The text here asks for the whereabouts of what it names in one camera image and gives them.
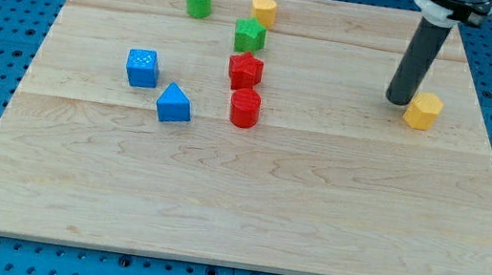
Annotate green star block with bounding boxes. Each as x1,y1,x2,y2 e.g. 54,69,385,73
233,17,267,53

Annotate green cylinder block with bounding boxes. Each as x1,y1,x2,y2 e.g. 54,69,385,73
186,0,212,19

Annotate blue triangular prism block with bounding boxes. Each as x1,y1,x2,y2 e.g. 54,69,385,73
156,82,191,122

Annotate light wooden board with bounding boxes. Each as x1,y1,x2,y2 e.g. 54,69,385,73
0,0,492,275

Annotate blue cube block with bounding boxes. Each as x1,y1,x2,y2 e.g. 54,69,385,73
125,49,159,88

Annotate red star block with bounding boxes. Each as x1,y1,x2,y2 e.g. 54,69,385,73
228,52,265,91

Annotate yellow heart block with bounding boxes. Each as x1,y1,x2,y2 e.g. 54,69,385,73
250,0,278,28

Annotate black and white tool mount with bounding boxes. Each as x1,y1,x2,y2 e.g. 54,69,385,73
414,0,492,29

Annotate yellow hexagon block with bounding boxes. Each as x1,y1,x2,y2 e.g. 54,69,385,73
402,92,444,131

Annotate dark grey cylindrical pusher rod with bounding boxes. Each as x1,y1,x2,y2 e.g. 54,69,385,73
385,18,450,106

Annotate red cylinder block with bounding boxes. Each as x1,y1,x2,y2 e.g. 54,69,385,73
229,88,262,129

